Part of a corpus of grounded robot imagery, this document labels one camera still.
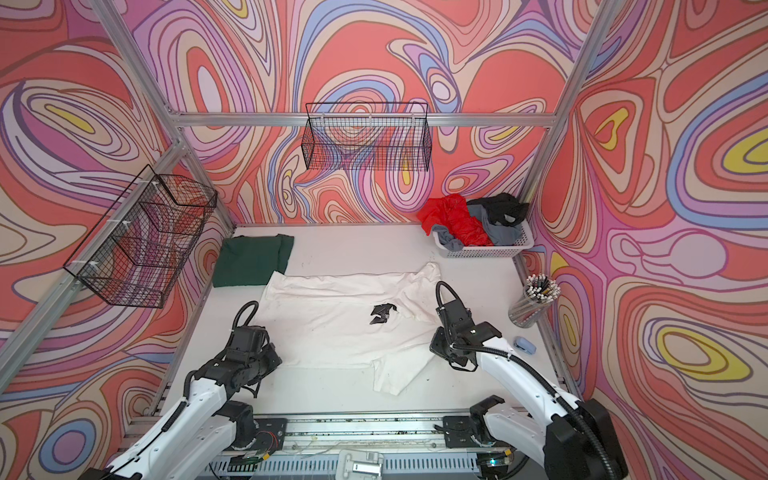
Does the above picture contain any white printed t-shirt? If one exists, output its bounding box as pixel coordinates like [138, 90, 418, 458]
[254, 262, 442, 396]

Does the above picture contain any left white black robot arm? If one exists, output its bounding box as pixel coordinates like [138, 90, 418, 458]
[79, 326, 282, 479]

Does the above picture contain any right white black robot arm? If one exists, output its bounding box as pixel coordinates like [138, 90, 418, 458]
[430, 300, 629, 479]

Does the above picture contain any small blue object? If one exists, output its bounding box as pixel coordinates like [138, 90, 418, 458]
[513, 336, 537, 355]

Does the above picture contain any cup of pens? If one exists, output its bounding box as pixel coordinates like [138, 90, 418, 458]
[508, 274, 561, 328]

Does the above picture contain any folded green t-shirt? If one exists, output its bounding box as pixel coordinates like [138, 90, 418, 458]
[212, 234, 295, 288]

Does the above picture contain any white plastic laundry basket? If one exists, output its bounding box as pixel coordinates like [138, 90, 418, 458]
[430, 221, 534, 258]

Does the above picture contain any grey t-shirt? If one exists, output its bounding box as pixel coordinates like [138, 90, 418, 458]
[431, 206, 522, 251]

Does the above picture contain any red t-shirt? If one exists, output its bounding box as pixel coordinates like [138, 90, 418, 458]
[417, 194, 493, 247]

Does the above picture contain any black t-shirt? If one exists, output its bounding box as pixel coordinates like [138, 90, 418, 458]
[467, 193, 529, 227]

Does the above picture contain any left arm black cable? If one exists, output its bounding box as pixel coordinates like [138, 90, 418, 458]
[179, 299, 260, 397]

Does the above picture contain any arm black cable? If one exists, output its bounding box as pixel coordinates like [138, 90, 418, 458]
[434, 280, 619, 480]
[179, 299, 260, 397]

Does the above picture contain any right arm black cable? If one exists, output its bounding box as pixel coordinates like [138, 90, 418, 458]
[434, 280, 619, 480]

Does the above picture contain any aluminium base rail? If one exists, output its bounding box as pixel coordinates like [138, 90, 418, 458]
[98, 407, 631, 480]

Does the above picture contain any white box on rail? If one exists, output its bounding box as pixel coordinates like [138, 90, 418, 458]
[335, 450, 385, 480]

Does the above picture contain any left black wire basket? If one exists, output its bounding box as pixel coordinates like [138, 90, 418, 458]
[63, 166, 218, 309]

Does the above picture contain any black wire basket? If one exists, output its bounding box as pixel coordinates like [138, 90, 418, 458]
[63, 166, 218, 309]
[301, 101, 432, 172]

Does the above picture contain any back black wire basket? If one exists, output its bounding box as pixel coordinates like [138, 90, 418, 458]
[301, 101, 432, 172]

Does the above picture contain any aluminium frame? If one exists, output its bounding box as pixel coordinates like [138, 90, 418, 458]
[0, 0, 628, 397]

